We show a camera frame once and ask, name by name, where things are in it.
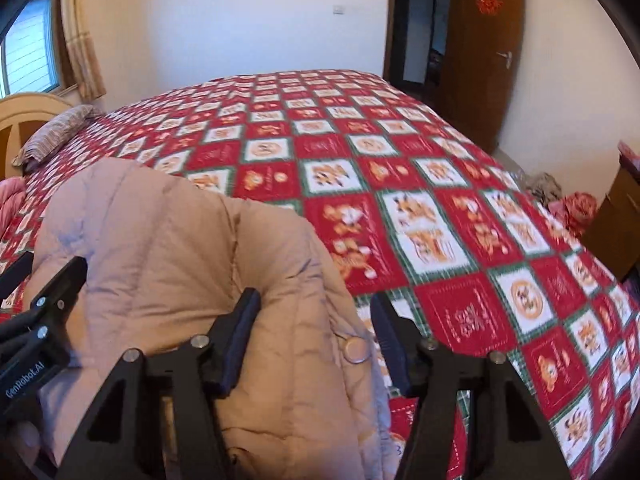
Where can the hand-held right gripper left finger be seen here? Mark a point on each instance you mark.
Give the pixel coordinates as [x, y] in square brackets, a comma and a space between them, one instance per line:
[240, 340]

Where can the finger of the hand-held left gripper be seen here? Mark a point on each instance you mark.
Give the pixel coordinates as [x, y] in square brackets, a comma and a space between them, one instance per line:
[15, 275]
[62, 290]

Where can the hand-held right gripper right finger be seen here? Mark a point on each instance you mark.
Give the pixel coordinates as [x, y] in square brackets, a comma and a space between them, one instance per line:
[395, 355]

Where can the light purple padded jacket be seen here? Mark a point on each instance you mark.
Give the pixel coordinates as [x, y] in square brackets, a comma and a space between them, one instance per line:
[175, 260]

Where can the person's left hand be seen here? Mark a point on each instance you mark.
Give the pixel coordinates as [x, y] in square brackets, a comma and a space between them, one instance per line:
[25, 439]

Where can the pink quilt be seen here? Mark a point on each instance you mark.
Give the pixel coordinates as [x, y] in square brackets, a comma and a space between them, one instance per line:
[10, 200]

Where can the striped grey pillow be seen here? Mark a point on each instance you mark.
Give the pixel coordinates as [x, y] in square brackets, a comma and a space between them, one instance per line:
[55, 135]

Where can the red printed bedspread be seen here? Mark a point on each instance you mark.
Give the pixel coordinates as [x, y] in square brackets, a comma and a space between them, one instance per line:
[450, 210]

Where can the beige wooden headboard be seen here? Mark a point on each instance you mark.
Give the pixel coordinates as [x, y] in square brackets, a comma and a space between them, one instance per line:
[20, 115]

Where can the grey cloth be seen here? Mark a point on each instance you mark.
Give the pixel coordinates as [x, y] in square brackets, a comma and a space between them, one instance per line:
[544, 187]

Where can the beige curtain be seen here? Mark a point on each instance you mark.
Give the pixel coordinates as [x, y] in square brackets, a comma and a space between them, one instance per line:
[82, 60]

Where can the window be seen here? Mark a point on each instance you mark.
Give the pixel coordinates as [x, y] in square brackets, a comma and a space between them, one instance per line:
[30, 45]

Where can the brown wooden door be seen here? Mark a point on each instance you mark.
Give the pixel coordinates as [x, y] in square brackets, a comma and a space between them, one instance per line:
[475, 85]

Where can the dark wooden door frame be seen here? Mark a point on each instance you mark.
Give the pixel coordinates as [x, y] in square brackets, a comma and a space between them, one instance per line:
[390, 20]

